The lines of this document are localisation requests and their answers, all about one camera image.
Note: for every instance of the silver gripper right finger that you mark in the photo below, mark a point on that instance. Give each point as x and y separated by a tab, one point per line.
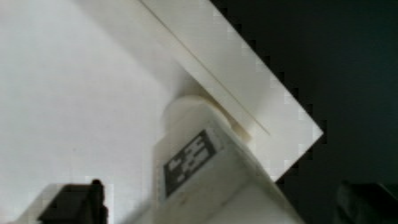
367	203

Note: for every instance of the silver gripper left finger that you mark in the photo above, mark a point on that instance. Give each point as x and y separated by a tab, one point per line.
77	206

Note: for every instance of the white leg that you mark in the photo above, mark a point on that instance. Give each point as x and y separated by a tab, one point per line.
214	189

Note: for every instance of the white square tabletop tray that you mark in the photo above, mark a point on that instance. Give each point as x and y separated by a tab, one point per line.
104	58

